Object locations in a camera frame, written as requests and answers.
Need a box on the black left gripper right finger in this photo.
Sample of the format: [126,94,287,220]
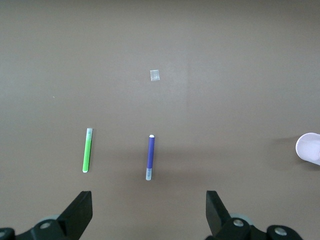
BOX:
[204,190,305,240]

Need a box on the pink pen holder cup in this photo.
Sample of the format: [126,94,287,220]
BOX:
[294,132,320,166]

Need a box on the purple marker pen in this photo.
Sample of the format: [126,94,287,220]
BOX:
[145,134,156,181]

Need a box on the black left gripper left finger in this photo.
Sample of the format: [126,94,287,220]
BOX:
[0,190,94,240]

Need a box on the green test tube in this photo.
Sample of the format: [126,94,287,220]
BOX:
[81,127,94,174]

